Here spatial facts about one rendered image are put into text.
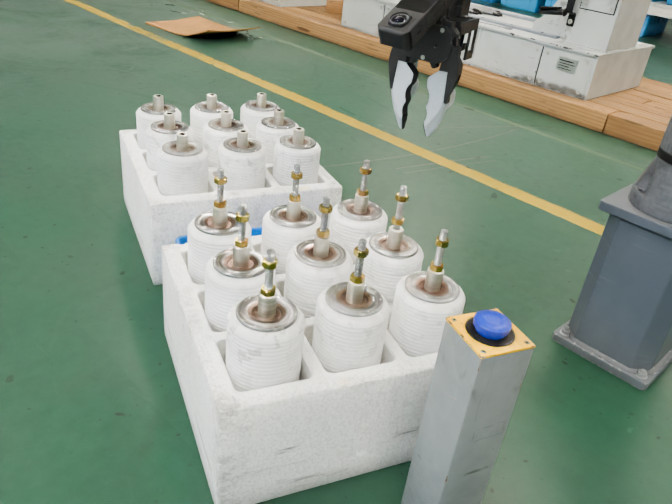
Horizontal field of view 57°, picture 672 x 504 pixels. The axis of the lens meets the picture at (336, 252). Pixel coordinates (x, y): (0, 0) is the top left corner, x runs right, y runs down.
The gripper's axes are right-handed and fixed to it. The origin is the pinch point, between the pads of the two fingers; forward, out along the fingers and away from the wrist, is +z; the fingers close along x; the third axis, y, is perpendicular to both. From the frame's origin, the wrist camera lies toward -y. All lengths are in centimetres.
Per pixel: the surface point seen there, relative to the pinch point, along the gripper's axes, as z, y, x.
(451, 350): 15.7, -21.6, -18.8
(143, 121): 21, 12, 68
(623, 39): 13, 213, 9
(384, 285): 23.5, -4.1, -1.8
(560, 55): 22, 196, 28
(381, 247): 19.0, -1.8, 0.8
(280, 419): 29.6, -30.2, -3.0
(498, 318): 11.3, -18.8, -22.1
